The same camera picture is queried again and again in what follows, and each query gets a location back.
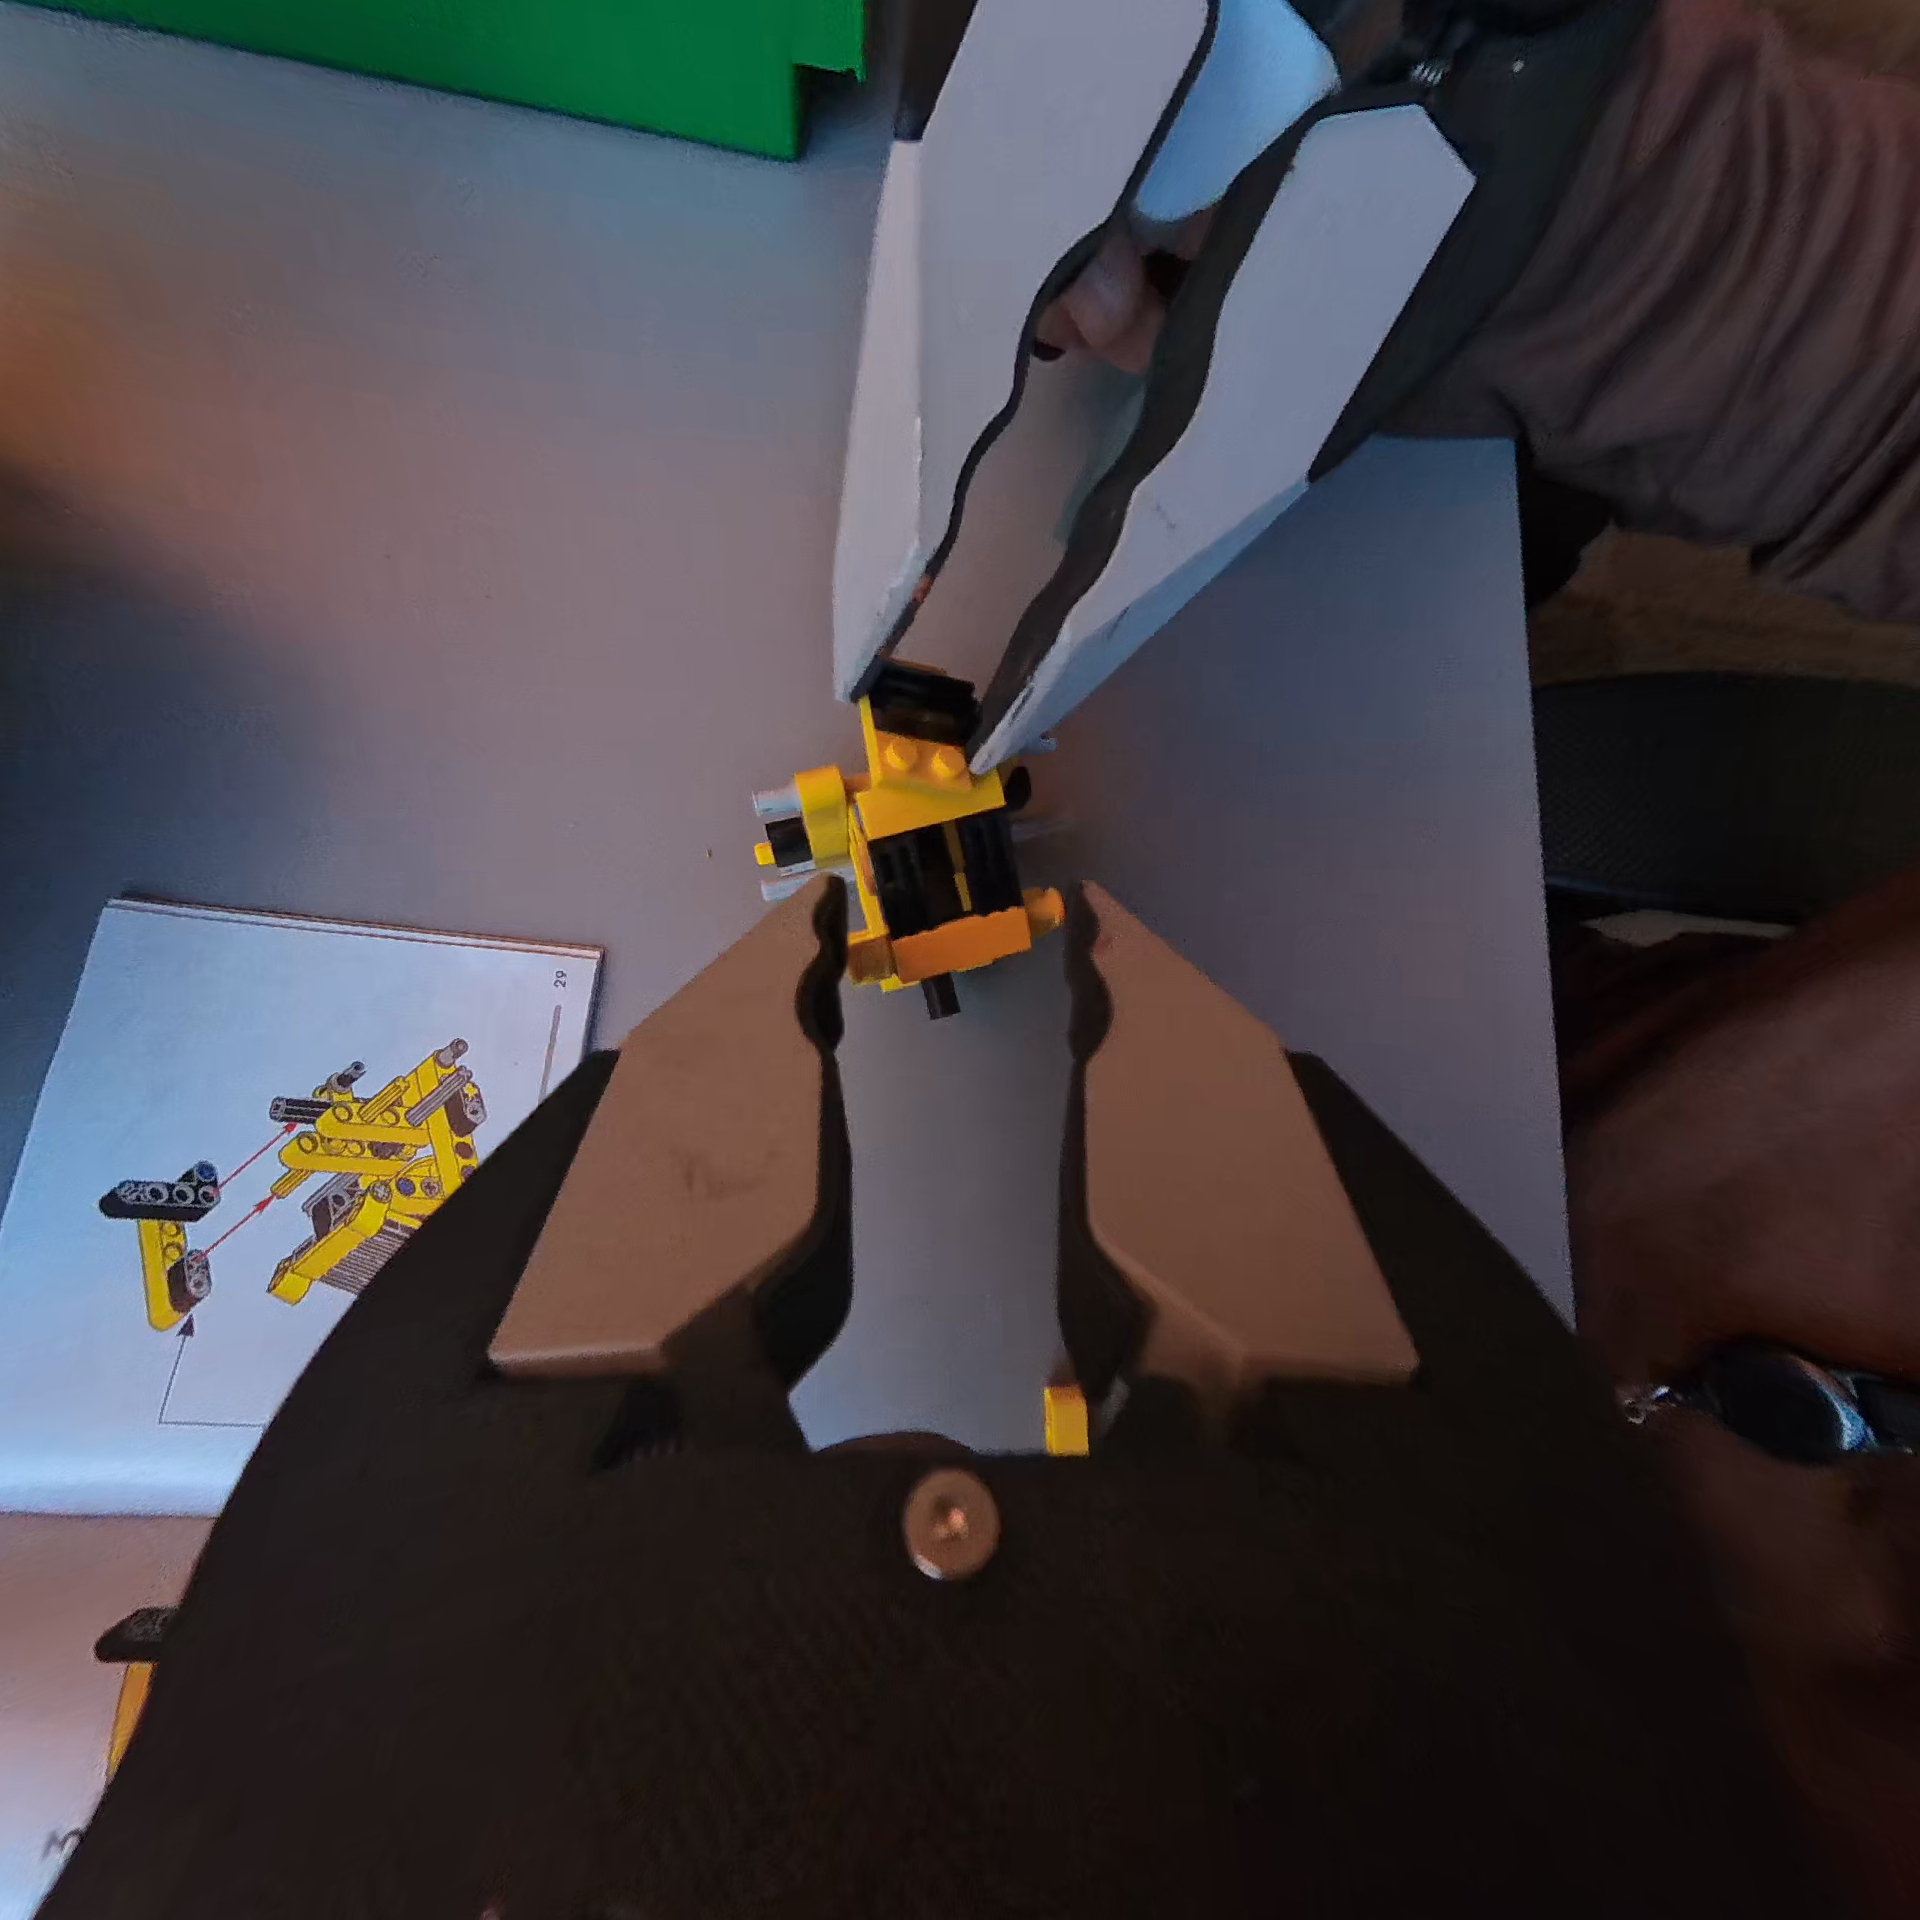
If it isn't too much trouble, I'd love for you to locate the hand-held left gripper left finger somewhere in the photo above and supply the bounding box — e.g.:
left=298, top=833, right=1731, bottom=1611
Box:
left=488, top=878, right=857, bottom=1373

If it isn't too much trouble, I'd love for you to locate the lego instruction booklet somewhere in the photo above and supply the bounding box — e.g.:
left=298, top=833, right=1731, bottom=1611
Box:
left=0, top=896, right=605, bottom=1518

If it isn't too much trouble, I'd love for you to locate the person's torso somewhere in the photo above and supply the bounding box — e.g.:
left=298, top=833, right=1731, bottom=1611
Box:
left=1553, top=878, right=1920, bottom=1920

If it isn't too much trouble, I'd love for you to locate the black and yellow lego piece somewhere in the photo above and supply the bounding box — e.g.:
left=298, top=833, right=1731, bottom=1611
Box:
left=93, top=1602, right=186, bottom=1788

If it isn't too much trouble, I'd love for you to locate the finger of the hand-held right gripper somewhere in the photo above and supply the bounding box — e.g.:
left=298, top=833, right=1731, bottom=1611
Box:
left=971, top=97, right=1480, bottom=774
left=832, top=0, right=1216, bottom=707

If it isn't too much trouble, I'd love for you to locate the badge lanyard clip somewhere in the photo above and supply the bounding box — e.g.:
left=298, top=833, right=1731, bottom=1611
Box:
left=1617, top=1339, right=1920, bottom=1467

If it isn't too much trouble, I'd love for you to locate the green box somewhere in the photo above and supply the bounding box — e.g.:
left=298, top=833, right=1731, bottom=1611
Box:
left=46, top=0, right=868, bottom=162

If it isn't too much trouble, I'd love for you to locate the black mesh chair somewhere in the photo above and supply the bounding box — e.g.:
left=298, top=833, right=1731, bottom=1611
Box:
left=1529, top=673, right=1920, bottom=922

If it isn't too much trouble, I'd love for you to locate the person's right hand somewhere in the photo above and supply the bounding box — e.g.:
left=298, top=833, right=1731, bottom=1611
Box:
left=1036, top=222, right=1204, bottom=378

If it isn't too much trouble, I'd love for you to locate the person's right forearm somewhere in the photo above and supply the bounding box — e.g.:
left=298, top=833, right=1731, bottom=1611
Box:
left=1410, top=0, right=1920, bottom=617

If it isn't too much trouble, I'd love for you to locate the yellow and black lego model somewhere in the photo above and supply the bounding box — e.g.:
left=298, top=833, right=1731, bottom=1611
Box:
left=749, top=660, right=1076, bottom=1024

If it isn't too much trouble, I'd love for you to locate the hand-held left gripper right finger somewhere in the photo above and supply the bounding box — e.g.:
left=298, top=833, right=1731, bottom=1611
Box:
left=1056, top=882, right=1420, bottom=1389

